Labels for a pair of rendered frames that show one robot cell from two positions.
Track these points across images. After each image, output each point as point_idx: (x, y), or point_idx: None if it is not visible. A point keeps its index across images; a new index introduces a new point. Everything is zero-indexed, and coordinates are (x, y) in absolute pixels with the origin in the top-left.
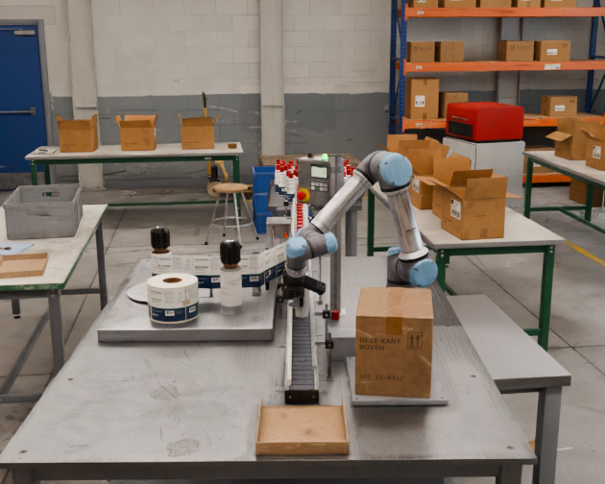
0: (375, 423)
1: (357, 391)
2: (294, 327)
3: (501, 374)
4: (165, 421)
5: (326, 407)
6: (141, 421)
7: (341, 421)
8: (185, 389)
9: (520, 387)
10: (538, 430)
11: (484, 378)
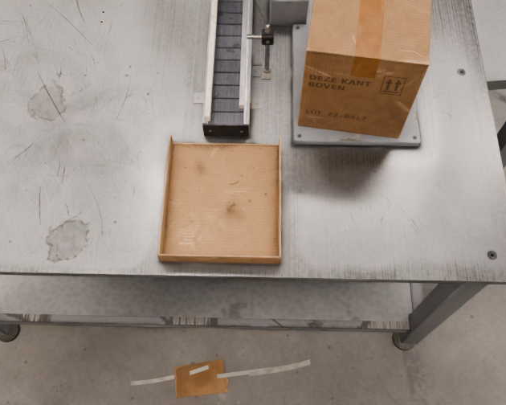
0: (319, 190)
1: (301, 123)
2: None
3: (499, 67)
4: (46, 173)
5: (257, 149)
6: (14, 173)
7: (275, 183)
8: (75, 94)
9: None
10: None
11: (475, 79)
